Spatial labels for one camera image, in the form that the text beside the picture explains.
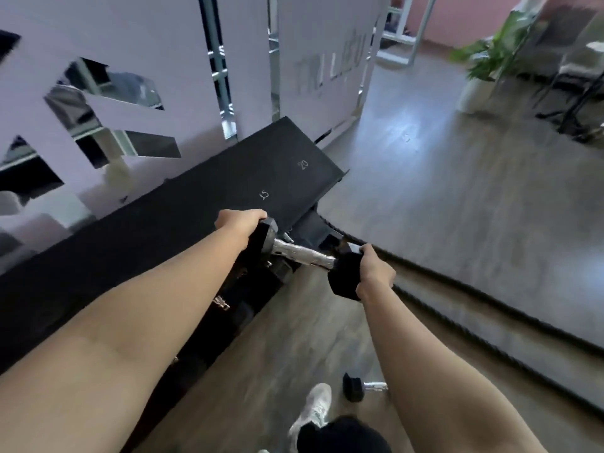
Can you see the person's right hand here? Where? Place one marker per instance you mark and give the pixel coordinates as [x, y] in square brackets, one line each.
[375, 273]

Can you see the person's left hand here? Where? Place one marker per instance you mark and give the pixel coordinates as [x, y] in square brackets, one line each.
[238, 223]

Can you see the person's left fingers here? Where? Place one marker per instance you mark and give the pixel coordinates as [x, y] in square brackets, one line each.
[252, 214]

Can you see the person's right thumb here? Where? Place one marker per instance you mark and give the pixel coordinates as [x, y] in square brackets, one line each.
[368, 251]

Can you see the person's left forearm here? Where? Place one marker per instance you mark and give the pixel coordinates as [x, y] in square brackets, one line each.
[118, 334]

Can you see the person's right forearm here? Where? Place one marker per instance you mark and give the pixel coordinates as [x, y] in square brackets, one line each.
[434, 372]

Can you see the black dumbbell rack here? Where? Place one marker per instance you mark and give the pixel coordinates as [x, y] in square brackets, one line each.
[155, 240]

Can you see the lilac cut-out partition panel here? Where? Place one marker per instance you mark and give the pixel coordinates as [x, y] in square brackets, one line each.
[155, 80]

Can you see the person's white sneaker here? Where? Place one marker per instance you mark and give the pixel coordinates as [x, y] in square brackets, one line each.
[314, 410]

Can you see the person's black trouser leg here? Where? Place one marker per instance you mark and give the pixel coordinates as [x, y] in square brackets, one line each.
[337, 436]

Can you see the white plant pot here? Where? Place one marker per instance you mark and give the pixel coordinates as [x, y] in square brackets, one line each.
[476, 95]

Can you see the green potted plant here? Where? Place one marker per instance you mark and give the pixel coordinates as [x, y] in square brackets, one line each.
[495, 47]

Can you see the black chair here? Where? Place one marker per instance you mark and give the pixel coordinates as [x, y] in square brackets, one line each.
[568, 65]

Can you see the white metal frame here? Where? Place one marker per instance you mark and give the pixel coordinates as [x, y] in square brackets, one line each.
[408, 28]

